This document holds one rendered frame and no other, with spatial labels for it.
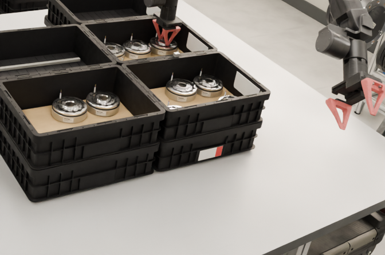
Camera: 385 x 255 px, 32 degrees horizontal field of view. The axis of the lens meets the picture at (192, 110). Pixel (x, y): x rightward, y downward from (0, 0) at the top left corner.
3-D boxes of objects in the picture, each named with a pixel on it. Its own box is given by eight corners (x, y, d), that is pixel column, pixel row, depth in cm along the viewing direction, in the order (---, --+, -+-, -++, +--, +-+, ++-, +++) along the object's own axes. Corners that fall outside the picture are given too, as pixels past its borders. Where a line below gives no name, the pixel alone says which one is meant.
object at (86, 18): (132, 11, 277) (136, -15, 272) (169, 42, 258) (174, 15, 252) (43, 18, 256) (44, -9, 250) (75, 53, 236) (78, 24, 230)
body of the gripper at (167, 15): (166, 28, 236) (169, 9, 232) (152, 16, 243) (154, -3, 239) (181, 26, 239) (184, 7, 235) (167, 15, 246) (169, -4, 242)
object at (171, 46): (168, 36, 251) (168, 35, 251) (181, 48, 245) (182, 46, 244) (145, 38, 246) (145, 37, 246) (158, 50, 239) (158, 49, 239)
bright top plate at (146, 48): (144, 40, 245) (144, 38, 245) (155, 53, 238) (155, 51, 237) (118, 41, 240) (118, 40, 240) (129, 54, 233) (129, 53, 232)
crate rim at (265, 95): (218, 56, 233) (220, 50, 232) (271, 99, 213) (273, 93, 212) (118, 70, 211) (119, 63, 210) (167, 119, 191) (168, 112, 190)
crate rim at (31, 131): (118, 70, 211) (119, 63, 210) (167, 119, 191) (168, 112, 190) (-6, 87, 189) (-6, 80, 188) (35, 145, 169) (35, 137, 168)
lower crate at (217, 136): (207, 106, 243) (213, 77, 237) (256, 151, 223) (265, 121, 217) (110, 124, 221) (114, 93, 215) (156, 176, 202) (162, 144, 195)
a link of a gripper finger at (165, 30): (162, 48, 240) (165, 24, 235) (152, 40, 245) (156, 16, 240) (178, 46, 244) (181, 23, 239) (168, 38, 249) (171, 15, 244)
